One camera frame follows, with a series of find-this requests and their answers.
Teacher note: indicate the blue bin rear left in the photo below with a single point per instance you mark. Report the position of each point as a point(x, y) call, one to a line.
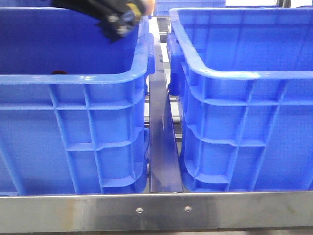
point(25, 3)

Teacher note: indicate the blue plastic bin left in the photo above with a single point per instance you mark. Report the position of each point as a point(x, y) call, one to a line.
point(79, 133)

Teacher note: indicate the stainless steel front rail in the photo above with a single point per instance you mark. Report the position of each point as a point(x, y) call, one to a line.
point(156, 212)

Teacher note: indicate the blue bin rear centre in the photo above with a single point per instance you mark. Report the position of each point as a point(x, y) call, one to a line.
point(162, 7)

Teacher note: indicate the blue plastic bin right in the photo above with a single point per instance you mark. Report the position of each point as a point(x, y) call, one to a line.
point(245, 78)

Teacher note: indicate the red mushroom push button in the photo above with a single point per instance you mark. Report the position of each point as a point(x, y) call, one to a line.
point(56, 72)

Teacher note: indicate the blue plastic bin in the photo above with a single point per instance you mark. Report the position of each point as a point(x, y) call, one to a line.
point(79, 133)
point(245, 78)

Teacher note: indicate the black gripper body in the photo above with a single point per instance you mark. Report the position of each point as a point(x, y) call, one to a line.
point(117, 18)

